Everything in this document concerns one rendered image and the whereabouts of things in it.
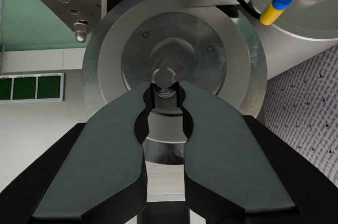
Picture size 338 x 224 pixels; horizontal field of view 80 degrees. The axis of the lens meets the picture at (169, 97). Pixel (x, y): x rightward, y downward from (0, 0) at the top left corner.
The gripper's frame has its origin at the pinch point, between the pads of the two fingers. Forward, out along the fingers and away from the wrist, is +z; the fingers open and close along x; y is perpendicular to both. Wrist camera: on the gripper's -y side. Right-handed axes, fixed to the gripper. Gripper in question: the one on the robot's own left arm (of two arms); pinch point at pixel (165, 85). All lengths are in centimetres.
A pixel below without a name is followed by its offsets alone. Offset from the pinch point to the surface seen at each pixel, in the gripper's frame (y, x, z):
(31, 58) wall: 89, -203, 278
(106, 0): -3.8, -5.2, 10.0
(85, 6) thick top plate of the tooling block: -0.6, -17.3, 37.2
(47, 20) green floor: 32, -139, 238
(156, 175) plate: 33.1, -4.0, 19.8
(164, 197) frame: 37.0, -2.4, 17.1
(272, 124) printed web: 18.3, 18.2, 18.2
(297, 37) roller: -0.9, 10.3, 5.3
